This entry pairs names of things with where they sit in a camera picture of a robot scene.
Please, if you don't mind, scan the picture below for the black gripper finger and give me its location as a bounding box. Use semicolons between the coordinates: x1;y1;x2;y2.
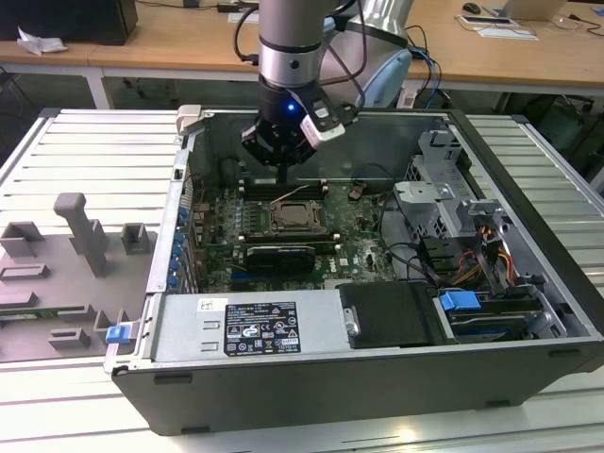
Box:
240;121;285;185
282;136;318;185

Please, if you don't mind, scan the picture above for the metal socket cover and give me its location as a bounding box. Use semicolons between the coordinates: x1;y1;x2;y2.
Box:
268;199;327;233

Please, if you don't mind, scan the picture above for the black RAM slot bank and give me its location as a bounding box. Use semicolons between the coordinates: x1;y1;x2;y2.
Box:
241;180;330;202

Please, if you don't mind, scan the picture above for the black round component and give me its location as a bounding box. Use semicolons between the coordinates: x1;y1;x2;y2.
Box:
218;159;244;184

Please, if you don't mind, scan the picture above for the green motherboard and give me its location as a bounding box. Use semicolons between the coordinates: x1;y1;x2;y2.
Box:
188;181;398;293

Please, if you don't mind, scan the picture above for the black graphics card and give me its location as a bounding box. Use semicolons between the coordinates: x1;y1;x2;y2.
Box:
243;243;317;276

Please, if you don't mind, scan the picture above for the wooden desk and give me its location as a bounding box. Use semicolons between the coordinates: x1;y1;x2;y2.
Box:
0;0;604;110

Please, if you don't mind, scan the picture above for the metal disk bay cage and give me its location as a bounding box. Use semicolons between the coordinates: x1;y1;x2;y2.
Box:
392;127;511;242

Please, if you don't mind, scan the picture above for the black plastic shroud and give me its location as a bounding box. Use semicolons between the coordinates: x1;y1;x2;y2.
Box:
338;280;447;351

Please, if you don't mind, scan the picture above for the grey power supply unit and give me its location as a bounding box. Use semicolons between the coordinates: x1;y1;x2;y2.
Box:
149;288;353;365

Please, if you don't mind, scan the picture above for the hard disk in blue carrier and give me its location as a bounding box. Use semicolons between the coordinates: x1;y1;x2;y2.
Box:
436;290;544;344

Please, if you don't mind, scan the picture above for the black computer box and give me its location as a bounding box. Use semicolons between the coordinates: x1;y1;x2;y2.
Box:
0;0;140;46

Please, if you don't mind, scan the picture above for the white flat device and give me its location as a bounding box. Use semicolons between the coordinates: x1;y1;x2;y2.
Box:
459;14;513;27

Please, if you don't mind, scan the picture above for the crumpled white paper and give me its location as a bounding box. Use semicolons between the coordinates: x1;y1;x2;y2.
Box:
16;25;68;56

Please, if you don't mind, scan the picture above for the grey parts rack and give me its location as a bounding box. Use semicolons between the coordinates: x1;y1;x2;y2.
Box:
0;192;159;364

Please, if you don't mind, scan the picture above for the black PC case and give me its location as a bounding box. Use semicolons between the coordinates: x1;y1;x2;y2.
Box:
104;104;604;438

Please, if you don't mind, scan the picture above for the grey laptop stand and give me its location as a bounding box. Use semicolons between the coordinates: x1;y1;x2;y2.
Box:
485;0;568;23

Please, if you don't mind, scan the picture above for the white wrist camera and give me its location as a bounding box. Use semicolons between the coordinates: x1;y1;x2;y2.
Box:
298;95;361;150

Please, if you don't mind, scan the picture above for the grey case release handle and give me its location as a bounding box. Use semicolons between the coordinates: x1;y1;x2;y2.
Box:
175;104;205;139

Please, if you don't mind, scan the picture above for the black camera cable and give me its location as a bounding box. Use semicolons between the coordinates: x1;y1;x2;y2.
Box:
234;0;370;110

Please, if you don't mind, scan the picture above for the black internal cable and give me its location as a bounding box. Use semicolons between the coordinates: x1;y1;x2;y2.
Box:
380;192;443;290

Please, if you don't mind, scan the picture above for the blue cable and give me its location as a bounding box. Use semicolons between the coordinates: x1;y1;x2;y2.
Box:
408;37;444;110

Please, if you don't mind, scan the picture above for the yellow red wire bundle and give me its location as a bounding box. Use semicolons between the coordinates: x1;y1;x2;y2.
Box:
453;225;514;286

